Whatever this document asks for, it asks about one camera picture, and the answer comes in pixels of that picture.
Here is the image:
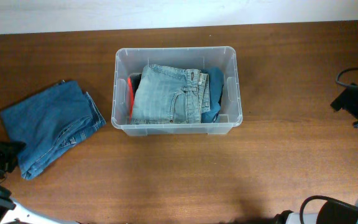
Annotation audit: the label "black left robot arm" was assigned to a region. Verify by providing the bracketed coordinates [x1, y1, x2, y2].
[0, 142, 77, 224]

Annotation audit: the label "black garment red trim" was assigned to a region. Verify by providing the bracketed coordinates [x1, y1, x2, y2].
[127, 73, 142, 117]

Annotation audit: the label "dark blue jeans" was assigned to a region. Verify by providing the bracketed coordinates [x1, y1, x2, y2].
[0, 80, 106, 180]

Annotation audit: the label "light blue jeans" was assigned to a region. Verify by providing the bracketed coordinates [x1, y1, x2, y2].
[131, 64, 210, 124]

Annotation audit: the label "clear plastic storage bin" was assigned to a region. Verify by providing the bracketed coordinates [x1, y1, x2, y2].
[111, 46, 243, 136]

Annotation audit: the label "blue denim shorts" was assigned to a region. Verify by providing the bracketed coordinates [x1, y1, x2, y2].
[201, 67, 224, 123]

